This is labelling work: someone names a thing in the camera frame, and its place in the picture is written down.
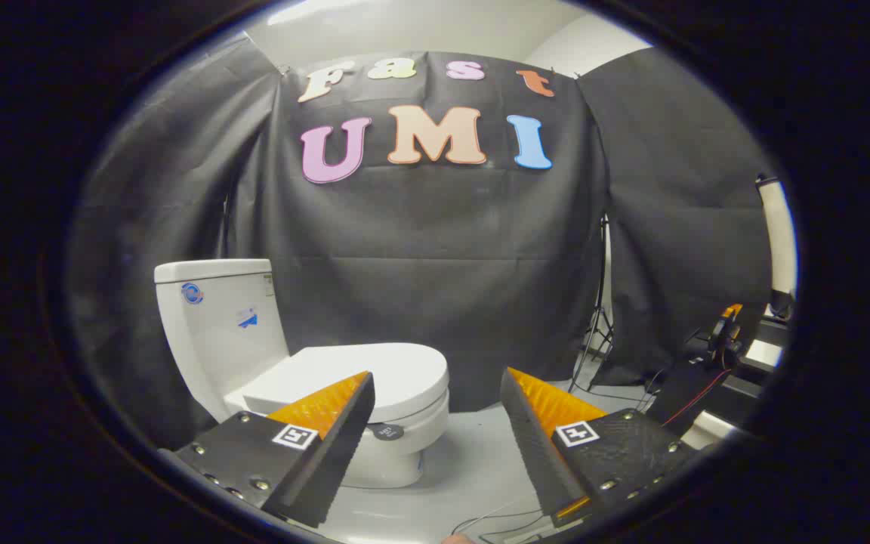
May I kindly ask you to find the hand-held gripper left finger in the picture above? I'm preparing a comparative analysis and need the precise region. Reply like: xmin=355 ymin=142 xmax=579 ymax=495
xmin=159 ymin=370 xmax=377 ymax=530

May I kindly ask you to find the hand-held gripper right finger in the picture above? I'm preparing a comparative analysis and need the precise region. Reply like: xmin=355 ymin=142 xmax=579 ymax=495
xmin=500 ymin=367 xmax=708 ymax=528

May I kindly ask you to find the white toilet lid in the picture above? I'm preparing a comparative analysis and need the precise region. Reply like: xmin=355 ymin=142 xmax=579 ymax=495
xmin=242 ymin=342 xmax=450 ymax=425

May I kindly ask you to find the white toilet seat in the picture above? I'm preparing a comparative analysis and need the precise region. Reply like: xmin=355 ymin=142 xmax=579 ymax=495
xmin=367 ymin=389 xmax=451 ymax=428

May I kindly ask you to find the white ceramic toilet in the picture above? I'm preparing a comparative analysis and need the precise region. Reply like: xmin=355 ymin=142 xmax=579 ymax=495
xmin=154 ymin=259 xmax=451 ymax=490

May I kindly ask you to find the black tripod light stand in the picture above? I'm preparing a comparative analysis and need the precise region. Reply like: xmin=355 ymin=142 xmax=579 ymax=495
xmin=567 ymin=215 xmax=617 ymax=394

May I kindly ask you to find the black equipment stand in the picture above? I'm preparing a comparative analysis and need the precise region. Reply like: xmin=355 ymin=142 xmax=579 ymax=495
xmin=646 ymin=302 xmax=791 ymax=440

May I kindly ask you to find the black backdrop cloth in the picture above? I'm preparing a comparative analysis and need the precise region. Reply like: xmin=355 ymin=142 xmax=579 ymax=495
xmin=69 ymin=34 xmax=776 ymax=450

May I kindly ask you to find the orange and black device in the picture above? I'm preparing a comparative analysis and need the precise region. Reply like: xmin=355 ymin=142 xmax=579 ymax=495
xmin=707 ymin=304 xmax=745 ymax=371

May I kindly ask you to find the white standing panel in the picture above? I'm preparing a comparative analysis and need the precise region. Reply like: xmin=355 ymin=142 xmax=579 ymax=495
xmin=756 ymin=175 xmax=797 ymax=299

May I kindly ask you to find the tangle of floor cables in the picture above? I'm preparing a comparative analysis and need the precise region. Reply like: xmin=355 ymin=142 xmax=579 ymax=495
xmin=450 ymin=499 xmax=551 ymax=542

